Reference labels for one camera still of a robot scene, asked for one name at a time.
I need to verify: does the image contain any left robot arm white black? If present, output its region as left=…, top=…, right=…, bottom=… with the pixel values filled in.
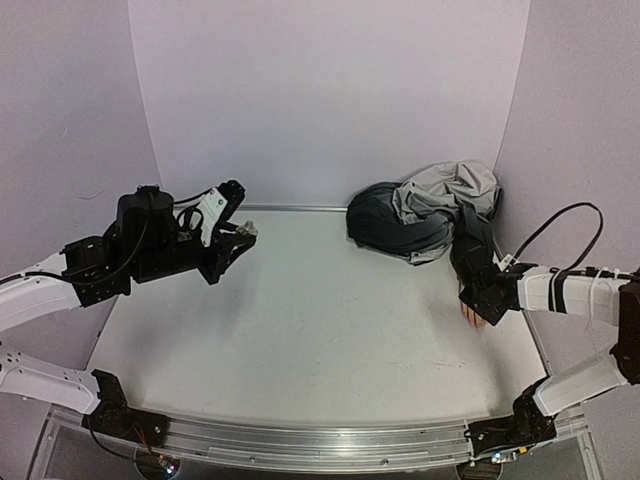
left=1, top=180, right=258, bottom=437

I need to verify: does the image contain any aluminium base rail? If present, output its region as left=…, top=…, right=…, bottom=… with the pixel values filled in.
left=50, top=400, right=601, bottom=478

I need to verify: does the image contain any small nail polish bottle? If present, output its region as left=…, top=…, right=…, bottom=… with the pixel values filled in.
left=236, top=220, right=258, bottom=237

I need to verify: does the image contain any grey crumpled cloth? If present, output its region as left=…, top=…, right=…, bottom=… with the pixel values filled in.
left=346, top=160, right=502, bottom=265

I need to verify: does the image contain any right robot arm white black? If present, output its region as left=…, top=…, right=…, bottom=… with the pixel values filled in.
left=459, top=263, right=639, bottom=455

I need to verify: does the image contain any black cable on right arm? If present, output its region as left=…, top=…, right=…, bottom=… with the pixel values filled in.
left=509, top=201, right=604, bottom=274

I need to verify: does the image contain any mannequin hand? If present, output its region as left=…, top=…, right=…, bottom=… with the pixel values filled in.
left=461, top=304, right=487, bottom=328

